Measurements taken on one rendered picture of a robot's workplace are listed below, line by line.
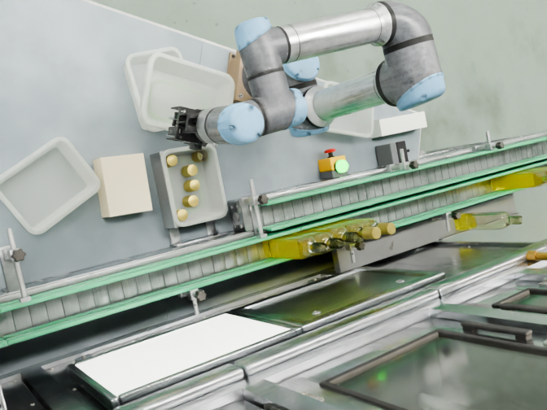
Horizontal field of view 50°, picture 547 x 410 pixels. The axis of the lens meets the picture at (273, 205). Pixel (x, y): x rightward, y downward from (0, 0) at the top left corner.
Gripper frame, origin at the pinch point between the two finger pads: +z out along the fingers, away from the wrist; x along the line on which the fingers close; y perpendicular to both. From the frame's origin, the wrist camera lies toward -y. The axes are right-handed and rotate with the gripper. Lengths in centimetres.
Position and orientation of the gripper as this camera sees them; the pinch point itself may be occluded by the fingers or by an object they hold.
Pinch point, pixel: (183, 130)
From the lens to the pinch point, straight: 140.9
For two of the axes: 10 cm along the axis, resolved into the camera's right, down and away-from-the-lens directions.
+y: -8.4, -1.2, -5.2
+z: -5.2, -0.8, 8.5
